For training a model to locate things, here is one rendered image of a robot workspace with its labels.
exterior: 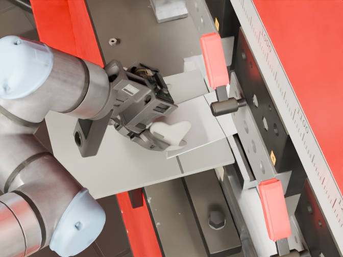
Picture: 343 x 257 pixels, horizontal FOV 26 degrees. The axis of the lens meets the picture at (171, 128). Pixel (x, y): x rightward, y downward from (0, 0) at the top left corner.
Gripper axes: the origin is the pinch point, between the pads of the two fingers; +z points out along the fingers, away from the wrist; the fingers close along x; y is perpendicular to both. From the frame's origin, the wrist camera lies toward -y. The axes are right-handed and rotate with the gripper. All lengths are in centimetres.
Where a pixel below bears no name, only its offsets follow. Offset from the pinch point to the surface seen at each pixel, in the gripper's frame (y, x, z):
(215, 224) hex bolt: -4.4, -13.9, 8.2
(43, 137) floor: -75, 70, 69
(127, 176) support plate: -7.5, -4.6, -4.9
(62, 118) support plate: -11.8, 9.0, -8.5
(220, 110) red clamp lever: 16.5, -14.2, -18.8
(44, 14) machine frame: -45, 87, 50
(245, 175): 5.1, -11.4, 5.7
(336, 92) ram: 33, -29, -35
